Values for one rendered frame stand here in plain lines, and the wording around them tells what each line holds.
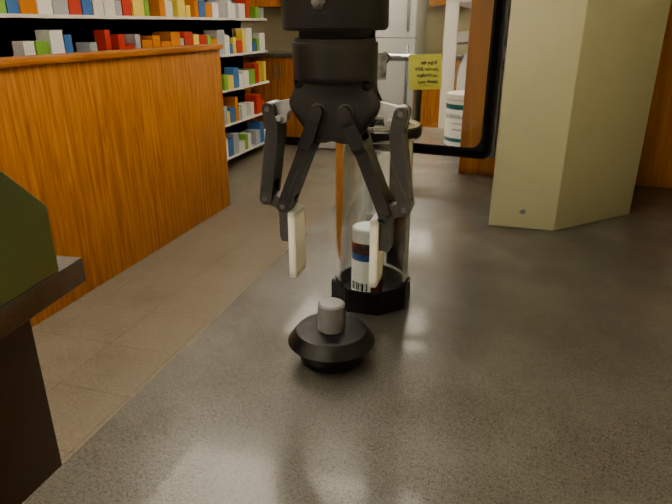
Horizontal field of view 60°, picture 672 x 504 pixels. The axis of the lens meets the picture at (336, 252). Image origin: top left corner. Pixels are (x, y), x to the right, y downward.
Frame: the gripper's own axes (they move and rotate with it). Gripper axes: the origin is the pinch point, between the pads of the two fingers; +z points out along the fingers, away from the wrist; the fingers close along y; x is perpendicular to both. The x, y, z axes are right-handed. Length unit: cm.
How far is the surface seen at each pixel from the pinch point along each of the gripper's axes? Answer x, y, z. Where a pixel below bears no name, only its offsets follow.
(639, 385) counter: -3.3, -30.4, 12.2
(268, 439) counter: 14.5, 1.8, 12.0
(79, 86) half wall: -184, 180, 8
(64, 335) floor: -127, 162, 107
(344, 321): 0.3, -1.0, 7.6
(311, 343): 3.9, 1.4, 8.5
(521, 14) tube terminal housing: -50, -15, -22
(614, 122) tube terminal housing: -57, -32, -5
